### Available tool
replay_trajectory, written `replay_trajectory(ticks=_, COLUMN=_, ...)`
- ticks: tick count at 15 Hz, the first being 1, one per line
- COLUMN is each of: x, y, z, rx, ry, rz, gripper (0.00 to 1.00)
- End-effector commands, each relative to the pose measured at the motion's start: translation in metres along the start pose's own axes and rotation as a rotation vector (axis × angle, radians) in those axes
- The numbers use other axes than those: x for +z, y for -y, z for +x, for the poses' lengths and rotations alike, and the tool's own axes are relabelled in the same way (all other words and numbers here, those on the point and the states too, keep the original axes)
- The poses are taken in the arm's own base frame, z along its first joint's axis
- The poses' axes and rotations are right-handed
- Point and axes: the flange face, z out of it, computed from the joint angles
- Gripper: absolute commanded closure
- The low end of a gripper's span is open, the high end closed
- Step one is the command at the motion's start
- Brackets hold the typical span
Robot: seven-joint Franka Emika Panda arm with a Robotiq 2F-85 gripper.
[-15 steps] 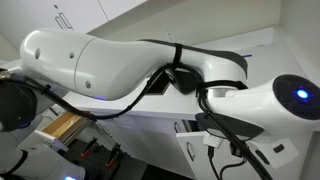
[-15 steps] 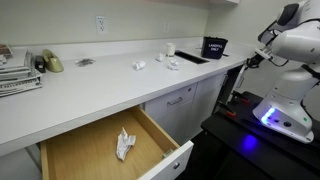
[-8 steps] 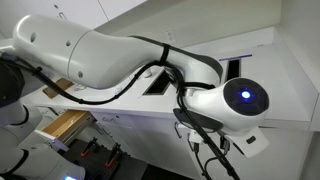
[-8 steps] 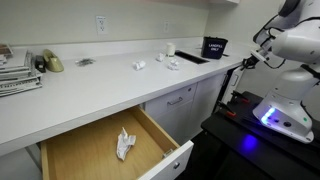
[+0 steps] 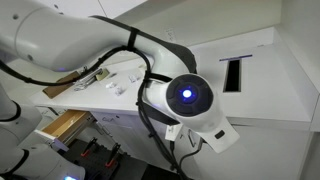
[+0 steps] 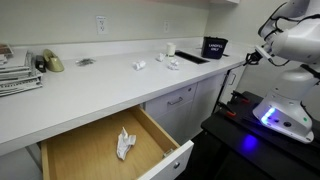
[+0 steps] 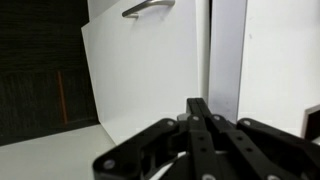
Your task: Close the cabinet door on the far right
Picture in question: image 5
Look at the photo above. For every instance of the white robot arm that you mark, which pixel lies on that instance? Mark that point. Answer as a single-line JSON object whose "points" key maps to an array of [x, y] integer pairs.
{"points": [[66, 36]]}

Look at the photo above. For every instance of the small clear plastic packet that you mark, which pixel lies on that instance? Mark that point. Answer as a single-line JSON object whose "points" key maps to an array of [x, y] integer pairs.
{"points": [[134, 78], [110, 85], [119, 90]]}

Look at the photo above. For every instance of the silver metal tool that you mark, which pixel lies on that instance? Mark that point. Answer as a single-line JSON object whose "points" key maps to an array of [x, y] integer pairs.
{"points": [[87, 80]]}

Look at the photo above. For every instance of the brown flat board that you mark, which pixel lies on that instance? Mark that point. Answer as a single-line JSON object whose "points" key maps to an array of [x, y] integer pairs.
{"points": [[58, 87]]}

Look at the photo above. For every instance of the open wooden drawer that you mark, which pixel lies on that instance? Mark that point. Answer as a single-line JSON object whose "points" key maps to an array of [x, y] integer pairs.
{"points": [[63, 125]]}

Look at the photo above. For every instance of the white wall power outlet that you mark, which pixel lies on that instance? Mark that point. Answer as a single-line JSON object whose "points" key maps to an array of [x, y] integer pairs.
{"points": [[170, 35]]}

